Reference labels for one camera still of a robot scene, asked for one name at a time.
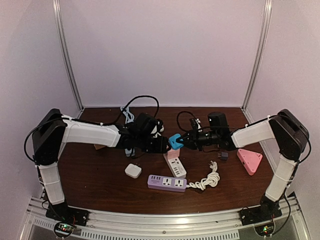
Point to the beige cube socket adapter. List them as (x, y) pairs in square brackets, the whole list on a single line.
[(99, 146)]

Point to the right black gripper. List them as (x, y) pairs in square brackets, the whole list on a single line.
[(189, 144)]

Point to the dark grey plug adapter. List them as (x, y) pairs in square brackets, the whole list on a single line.
[(223, 156)]

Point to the purple power strip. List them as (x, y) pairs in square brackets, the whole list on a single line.
[(166, 183)]

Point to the right aluminium frame post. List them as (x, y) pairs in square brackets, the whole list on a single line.
[(264, 30)]

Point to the aluminium frame post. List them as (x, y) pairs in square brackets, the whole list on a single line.
[(264, 30), (65, 53)]

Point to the pink triangular socket adapter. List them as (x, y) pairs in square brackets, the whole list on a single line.
[(250, 160)]

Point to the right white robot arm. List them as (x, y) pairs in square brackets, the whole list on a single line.
[(290, 134)]

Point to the light blue power strip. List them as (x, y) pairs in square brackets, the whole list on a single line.
[(130, 153)]

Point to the white small adapter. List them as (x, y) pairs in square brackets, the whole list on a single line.
[(133, 171)]

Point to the blue square adapter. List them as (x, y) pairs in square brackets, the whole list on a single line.
[(173, 142)]

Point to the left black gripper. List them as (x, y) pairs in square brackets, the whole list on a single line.
[(161, 147)]

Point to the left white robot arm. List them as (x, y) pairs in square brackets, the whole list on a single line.
[(55, 129)]

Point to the white power strip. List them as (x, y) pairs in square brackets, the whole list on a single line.
[(176, 167)]

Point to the pink cube adapter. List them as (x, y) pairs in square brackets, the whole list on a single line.
[(172, 154)]

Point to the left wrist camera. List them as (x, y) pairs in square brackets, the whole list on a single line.
[(147, 125)]

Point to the left aluminium frame post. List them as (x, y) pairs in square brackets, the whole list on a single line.
[(65, 53)]

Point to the front aluminium rail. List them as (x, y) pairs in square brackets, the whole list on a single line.
[(103, 225)]

